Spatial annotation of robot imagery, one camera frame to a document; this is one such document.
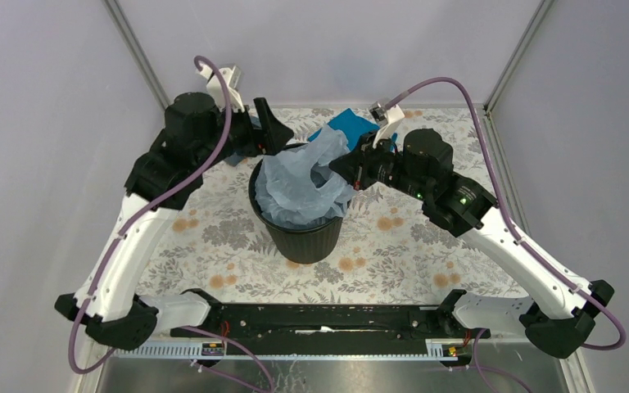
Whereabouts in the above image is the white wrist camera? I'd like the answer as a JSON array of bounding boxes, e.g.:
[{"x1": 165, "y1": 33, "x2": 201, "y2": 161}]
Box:
[
  {"x1": 196, "y1": 61, "x2": 246, "y2": 112},
  {"x1": 369, "y1": 101, "x2": 405, "y2": 148}
]

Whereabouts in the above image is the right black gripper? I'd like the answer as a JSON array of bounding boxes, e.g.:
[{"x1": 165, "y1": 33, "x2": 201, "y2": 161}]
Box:
[{"x1": 328, "y1": 129, "x2": 430, "y2": 201}]

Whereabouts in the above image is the grey-blue cloth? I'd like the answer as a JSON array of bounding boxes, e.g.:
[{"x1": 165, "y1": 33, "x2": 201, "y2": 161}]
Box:
[{"x1": 224, "y1": 115, "x2": 260, "y2": 167}]

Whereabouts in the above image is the bright blue cloth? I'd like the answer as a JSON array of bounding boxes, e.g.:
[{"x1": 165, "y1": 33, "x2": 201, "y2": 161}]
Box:
[{"x1": 304, "y1": 109, "x2": 380, "y2": 160}]

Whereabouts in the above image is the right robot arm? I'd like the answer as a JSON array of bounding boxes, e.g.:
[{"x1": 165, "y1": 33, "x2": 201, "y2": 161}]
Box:
[{"x1": 330, "y1": 129, "x2": 613, "y2": 359}]

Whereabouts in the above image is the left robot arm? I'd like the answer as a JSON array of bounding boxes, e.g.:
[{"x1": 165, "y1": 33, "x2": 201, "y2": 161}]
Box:
[{"x1": 55, "y1": 93, "x2": 293, "y2": 350}]

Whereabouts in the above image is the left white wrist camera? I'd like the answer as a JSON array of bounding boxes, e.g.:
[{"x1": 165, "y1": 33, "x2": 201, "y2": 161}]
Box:
[{"x1": 196, "y1": 61, "x2": 246, "y2": 112}]

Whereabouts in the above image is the light blue trash bag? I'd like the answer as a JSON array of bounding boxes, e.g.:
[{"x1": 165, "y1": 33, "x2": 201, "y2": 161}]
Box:
[{"x1": 255, "y1": 125, "x2": 355, "y2": 229}]

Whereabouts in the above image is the black ribbed trash bin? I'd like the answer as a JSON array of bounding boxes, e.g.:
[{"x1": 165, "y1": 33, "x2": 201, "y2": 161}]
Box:
[{"x1": 248, "y1": 143, "x2": 344, "y2": 264}]

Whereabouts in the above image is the white slotted cable duct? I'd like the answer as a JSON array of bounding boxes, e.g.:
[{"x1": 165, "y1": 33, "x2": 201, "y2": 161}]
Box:
[{"x1": 115, "y1": 337, "x2": 473, "y2": 362}]

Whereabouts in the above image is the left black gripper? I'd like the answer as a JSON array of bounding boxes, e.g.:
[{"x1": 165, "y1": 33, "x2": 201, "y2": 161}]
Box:
[{"x1": 199, "y1": 97, "x2": 296, "y2": 169}]

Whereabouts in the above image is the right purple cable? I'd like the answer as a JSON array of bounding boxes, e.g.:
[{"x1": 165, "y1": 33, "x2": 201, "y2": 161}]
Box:
[{"x1": 385, "y1": 76, "x2": 628, "y2": 353}]

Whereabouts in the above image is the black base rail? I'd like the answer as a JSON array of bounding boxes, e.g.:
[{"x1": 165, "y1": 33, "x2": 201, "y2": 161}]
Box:
[{"x1": 198, "y1": 290, "x2": 479, "y2": 346}]

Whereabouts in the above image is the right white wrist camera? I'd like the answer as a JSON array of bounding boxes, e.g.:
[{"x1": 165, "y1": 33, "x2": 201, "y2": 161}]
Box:
[{"x1": 369, "y1": 101, "x2": 405, "y2": 148}]

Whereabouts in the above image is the floral table mat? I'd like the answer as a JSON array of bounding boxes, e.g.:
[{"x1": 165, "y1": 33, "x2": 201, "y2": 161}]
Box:
[{"x1": 135, "y1": 107, "x2": 532, "y2": 306}]

